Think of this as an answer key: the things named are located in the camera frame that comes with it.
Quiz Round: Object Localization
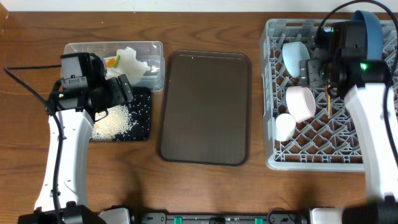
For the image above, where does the wooden chopstick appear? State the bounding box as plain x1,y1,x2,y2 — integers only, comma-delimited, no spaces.
325,85,331,118

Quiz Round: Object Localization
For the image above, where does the yellow snack wrapper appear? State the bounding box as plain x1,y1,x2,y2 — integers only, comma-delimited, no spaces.
104,55,120,68

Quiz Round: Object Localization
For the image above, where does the white tissue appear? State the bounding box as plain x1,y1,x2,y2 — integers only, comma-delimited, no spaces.
106,47,150,85

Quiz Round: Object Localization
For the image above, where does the pile of rice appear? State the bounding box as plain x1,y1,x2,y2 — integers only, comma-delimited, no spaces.
90,93,150,141

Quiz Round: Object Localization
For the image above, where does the pink white bowl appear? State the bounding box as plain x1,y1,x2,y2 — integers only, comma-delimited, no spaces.
285,86,316,123

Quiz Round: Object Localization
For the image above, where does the light blue bowl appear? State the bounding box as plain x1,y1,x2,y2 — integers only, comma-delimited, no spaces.
282,42,310,78

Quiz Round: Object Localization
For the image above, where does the white cup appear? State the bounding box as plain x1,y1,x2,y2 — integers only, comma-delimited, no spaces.
275,113,296,141

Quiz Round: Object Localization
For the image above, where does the dark blue plate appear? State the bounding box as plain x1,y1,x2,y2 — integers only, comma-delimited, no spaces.
351,10,383,60

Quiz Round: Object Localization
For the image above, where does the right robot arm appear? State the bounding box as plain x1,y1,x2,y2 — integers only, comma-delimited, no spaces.
300,21,397,223

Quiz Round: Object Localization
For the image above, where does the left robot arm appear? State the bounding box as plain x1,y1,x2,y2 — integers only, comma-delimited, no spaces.
18,74,133,223

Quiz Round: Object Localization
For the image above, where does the black waste tray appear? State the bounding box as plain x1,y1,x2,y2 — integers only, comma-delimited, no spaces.
88,86,152,142

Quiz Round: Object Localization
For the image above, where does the grey dishwasher rack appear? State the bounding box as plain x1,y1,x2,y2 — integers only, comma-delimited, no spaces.
259,19,398,172

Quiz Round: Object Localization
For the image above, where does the clear plastic bin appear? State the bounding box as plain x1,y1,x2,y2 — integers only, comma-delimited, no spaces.
63,41,165,91

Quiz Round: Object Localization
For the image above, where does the brown serving tray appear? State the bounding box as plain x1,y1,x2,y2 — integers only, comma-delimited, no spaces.
157,50,252,167

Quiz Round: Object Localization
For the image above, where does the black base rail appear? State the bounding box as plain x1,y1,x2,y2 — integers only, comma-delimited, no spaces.
99,205,312,224

